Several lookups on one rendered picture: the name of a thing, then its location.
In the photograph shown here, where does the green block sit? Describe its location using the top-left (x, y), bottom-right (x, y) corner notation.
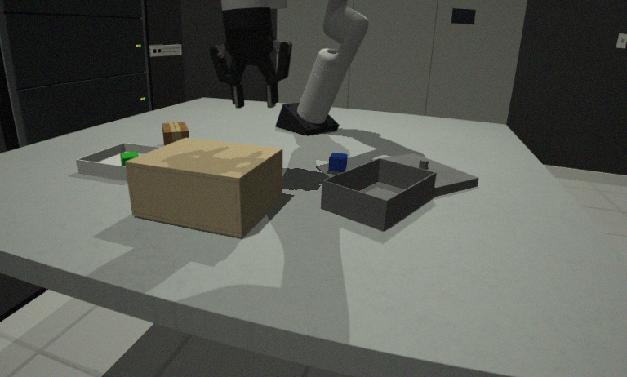
top-left (120, 152), bottom-right (139, 166)

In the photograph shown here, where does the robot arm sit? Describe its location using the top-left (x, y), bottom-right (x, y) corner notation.
top-left (221, 0), bottom-right (369, 124)

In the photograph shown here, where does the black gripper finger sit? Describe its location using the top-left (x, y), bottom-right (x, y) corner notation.
top-left (249, 40), bottom-right (292, 108)
top-left (209, 44), bottom-right (246, 109)

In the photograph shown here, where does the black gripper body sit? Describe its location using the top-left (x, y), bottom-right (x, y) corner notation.
top-left (222, 7), bottom-right (275, 66)

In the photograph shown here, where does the brown cardboard box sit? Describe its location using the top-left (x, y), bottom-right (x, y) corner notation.
top-left (162, 122), bottom-right (189, 146)

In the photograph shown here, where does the blue block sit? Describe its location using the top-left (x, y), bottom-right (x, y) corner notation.
top-left (328, 153), bottom-right (348, 172)

